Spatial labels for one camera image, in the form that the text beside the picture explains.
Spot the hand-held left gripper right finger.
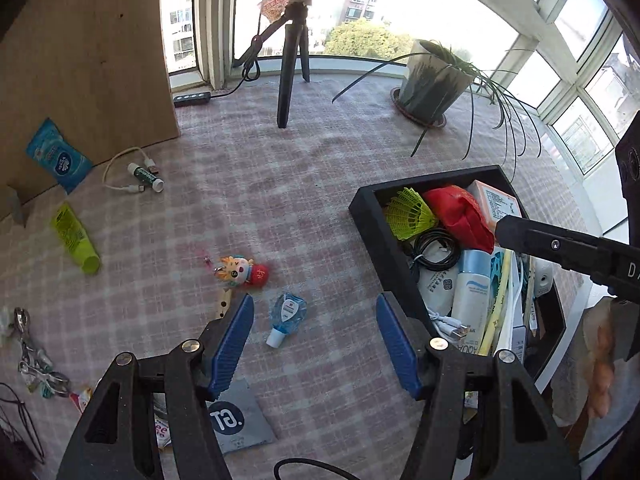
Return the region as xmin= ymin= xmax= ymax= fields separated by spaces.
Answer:
xmin=375 ymin=291 xmax=582 ymax=480

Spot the thin white charging cable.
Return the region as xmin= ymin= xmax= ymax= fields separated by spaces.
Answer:
xmin=102 ymin=146 xmax=162 ymax=193

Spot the white plastic gadget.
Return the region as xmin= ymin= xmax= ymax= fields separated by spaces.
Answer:
xmin=525 ymin=257 xmax=555 ymax=301

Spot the white blue lotion bottle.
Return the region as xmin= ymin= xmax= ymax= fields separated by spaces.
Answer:
xmin=450 ymin=249 xmax=493 ymax=356

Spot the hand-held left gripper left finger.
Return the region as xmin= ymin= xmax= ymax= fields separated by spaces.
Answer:
xmin=57 ymin=293 xmax=256 ymax=480

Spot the white orange carton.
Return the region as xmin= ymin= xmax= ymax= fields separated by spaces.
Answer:
xmin=467 ymin=180 xmax=523 ymax=233

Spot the red fabric pouch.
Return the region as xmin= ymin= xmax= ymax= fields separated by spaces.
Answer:
xmin=422 ymin=185 xmax=496 ymax=254

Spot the pink plaid cloth-covered desktop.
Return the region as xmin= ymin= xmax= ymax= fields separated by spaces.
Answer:
xmin=0 ymin=72 xmax=586 ymax=480

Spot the yellow-green shuttlecock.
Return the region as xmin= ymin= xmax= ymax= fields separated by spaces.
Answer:
xmin=385 ymin=187 xmax=440 ymax=242

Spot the red white snack packet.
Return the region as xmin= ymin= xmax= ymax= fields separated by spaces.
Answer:
xmin=151 ymin=410 xmax=175 ymax=452

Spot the yellow-green tube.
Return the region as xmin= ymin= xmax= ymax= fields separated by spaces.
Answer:
xmin=50 ymin=201 xmax=102 ymax=276

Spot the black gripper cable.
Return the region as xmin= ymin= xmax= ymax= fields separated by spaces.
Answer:
xmin=272 ymin=457 xmax=361 ymax=480

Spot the brown wooden board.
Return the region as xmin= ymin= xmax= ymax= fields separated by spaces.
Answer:
xmin=0 ymin=0 xmax=182 ymax=221

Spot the black power strip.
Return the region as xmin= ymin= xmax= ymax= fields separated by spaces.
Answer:
xmin=173 ymin=91 xmax=213 ymax=107

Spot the potted spider plant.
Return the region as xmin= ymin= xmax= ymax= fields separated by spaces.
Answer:
xmin=331 ymin=39 xmax=543 ymax=183

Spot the blue hand sanitizer bottle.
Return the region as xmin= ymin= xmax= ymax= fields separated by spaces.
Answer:
xmin=266 ymin=292 xmax=307 ymax=347

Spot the red dragon plush keychain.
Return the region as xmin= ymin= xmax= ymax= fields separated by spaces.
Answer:
xmin=204 ymin=255 xmax=271 ymax=291

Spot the person's right hand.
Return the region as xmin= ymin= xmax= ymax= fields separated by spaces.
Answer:
xmin=582 ymin=305 xmax=618 ymax=418

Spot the red plant saucer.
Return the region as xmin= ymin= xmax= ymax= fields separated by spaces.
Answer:
xmin=391 ymin=87 xmax=447 ymax=128

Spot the black storage box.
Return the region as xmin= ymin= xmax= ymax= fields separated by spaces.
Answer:
xmin=348 ymin=165 xmax=568 ymax=381

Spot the blue wet wipes packet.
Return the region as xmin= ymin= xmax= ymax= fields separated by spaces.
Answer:
xmin=26 ymin=117 xmax=95 ymax=196

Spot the grey GT card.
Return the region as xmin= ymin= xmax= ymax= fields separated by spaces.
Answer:
xmin=205 ymin=379 xmax=278 ymax=456

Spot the black tripod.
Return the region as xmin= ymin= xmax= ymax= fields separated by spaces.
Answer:
xmin=235 ymin=0 xmax=316 ymax=130

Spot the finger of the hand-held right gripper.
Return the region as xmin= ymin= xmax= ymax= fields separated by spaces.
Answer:
xmin=494 ymin=214 xmax=621 ymax=291

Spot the green lip balm tube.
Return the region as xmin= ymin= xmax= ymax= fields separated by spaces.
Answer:
xmin=127 ymin=162 xmax=166 ymax=192

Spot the white printed pouch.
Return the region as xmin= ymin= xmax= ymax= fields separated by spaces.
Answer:
xmin=417 ymin=265 xmax=461 ymax=318

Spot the pale patterned stick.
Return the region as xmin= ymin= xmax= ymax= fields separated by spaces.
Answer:
xmin=214 ymin=285 xmax=235 ymax=322

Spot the red paper tag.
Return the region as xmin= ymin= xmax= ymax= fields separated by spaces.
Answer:
xmin=257 ymin=0 xmax=293 ymax=18

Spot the metal clamp tool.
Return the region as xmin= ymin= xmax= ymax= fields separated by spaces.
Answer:
xmin=17 ymin=355 xmax=71 ymax=396

